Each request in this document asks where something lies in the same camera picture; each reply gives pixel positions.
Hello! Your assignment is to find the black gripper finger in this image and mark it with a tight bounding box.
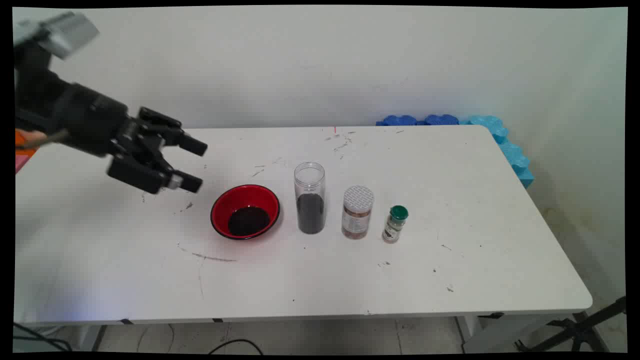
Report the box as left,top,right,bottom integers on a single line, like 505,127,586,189
137,106,208,157
106,136,204,195

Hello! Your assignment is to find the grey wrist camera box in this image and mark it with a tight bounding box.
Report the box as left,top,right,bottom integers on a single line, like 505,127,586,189
37,11,100,60

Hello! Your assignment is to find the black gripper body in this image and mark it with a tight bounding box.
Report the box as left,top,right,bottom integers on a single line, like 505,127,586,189
47,82,147,160

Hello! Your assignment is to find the black seed pile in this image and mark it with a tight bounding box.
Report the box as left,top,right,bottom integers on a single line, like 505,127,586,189
227,206,271,237

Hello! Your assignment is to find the red bowl with black rim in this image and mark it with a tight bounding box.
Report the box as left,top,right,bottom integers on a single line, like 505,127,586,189
210,184,281,241

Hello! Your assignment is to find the clear jar with black seeds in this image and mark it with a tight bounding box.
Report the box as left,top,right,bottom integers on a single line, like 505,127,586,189
293,161,327,235

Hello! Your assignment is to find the spice bottle with green cap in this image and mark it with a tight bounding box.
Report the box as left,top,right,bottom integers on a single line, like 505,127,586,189
382,205,409,244

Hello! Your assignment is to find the cyan foam mat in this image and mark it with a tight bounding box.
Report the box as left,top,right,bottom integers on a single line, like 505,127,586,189
460,115,535,190

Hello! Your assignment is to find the orange block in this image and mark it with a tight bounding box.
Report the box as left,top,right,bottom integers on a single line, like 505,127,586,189
15,128,39,152

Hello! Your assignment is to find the black floor cable bundle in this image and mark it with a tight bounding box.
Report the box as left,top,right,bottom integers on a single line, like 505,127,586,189
14,322,74,352

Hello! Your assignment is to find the black looped floor cable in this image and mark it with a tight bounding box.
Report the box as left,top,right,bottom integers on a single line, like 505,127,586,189
207,338,264,355

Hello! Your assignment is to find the nut jar with white lid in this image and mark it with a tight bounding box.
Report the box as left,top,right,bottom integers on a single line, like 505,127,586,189
341,185,375,240

